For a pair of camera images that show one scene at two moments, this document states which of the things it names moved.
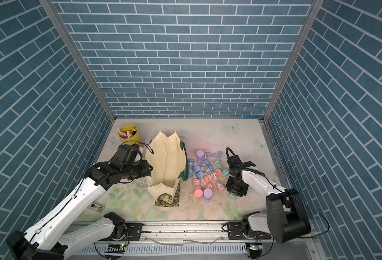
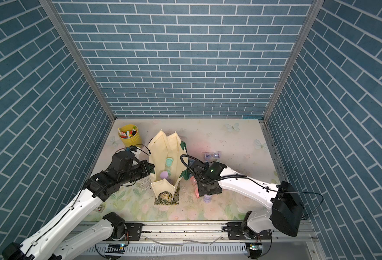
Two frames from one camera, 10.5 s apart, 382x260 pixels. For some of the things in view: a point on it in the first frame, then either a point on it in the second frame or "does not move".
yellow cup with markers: [129, 134] does not move
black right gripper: [229, 187] → [201, 191]
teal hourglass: [232, 196] → [169, 164]
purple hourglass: [216, 154] does not move
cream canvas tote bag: [166, 163] does not move
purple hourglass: [208, 193] does not move
